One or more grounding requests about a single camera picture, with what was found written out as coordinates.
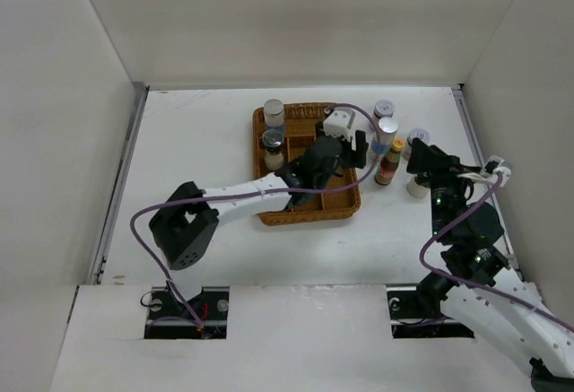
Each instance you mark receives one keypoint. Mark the red-label spice jar right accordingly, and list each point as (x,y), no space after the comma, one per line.
(415,133)

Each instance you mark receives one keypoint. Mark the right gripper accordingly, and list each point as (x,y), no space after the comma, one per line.
(422,157)

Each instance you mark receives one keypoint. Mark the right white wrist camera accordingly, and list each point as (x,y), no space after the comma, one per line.
(496,169)

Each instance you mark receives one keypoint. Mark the yellow-cap hot sauce bottle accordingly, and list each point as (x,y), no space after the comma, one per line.
(389,163)

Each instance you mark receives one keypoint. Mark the red-label spice jar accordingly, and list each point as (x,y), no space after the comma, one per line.
(383,109)
(415,133)

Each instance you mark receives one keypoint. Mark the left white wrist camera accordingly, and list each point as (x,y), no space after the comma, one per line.
(338,124)

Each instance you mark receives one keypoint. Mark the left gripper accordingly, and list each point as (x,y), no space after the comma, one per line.
(355,156)

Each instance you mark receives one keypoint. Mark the black-cap white bottle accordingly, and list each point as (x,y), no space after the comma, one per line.
(416,189)

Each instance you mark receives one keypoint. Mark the silver-lid spice jar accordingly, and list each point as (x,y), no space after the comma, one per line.
(274,115)

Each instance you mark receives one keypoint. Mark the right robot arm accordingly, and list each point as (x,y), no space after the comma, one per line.
(472,282)

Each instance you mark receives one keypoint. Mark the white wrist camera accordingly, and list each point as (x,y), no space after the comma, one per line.
(496,169)
(338,124)

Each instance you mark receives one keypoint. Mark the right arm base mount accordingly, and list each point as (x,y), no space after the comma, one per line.
(414,310)

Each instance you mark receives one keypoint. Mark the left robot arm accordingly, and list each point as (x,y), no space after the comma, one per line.
(183,228)

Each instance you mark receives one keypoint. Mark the black-top salt grinder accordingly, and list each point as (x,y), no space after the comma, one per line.
(273,141)

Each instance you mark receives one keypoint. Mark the red-label spice jar back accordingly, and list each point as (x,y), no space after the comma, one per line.
(383,109)

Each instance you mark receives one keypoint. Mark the brown wicker divided tray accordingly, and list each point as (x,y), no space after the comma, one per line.
(300,133)

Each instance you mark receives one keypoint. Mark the white-lid blue-label shaker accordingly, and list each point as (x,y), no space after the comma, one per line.
(384,133)

